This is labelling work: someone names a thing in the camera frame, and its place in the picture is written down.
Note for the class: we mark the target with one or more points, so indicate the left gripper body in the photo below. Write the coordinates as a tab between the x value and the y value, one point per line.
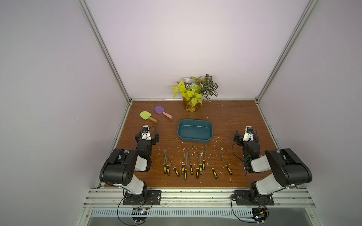
152	142

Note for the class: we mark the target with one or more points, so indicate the controller board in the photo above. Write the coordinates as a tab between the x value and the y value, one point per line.
259	215
139	215

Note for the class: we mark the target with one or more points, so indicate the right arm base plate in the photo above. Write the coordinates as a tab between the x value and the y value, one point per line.
248	198

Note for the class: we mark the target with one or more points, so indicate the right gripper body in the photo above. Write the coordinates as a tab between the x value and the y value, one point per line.
237	136

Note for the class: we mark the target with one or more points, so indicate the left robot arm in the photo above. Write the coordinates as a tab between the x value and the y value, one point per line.
119	168

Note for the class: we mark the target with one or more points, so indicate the aluminium front rail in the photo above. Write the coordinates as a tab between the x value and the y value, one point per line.
202	197

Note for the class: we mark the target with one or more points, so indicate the amber vase with plants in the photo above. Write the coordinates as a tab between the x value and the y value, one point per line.
194	90

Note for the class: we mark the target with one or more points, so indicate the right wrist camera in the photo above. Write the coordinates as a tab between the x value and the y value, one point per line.
249	134

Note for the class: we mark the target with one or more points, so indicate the right controller board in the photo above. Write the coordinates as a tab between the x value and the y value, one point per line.
259	215

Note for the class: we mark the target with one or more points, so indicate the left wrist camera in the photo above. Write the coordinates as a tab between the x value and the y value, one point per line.
145	133

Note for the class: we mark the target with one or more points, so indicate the left controller board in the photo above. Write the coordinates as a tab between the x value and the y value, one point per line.
139	215

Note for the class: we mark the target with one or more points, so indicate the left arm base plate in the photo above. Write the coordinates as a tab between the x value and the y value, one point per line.
150	197

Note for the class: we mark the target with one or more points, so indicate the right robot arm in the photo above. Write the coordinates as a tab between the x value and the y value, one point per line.
287	169

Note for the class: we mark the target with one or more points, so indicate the purple toy shovel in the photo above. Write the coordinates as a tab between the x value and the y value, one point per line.
161	111

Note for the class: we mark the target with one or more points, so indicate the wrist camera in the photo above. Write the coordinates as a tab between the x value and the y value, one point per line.
145	133
249	134

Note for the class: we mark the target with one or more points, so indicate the green toy shovel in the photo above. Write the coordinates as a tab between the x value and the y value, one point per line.
147	116

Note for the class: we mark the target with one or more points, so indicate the teal plastic storage box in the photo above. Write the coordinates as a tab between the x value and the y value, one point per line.
195	131

